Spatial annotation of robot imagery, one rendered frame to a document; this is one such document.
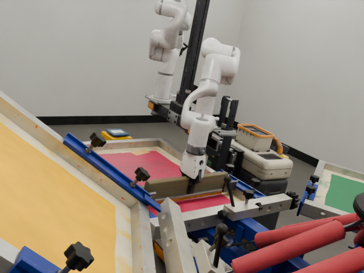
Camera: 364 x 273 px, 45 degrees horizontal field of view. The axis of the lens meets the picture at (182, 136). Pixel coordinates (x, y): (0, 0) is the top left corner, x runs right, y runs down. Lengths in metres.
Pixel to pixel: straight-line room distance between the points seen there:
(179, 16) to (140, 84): 3.67
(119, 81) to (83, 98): 0.53
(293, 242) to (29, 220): 0.64
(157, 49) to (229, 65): 0.82
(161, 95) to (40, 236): 1.81
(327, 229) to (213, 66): 0.88
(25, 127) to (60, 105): 4.35
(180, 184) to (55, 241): 0.91
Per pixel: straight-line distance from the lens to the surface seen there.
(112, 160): 2.08
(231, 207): 1.55
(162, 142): 2.34
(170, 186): 1.70
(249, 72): 6.71
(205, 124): 1.66
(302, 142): 6.09
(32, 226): 0.89
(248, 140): 2.81
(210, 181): 1.84
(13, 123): 1.21
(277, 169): 2.72
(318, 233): 1.19
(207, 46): 1.93
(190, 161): 1.72
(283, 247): 1.17
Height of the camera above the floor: 1.71
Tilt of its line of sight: 17 degrees down
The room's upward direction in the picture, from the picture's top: 11 degrees clockwise
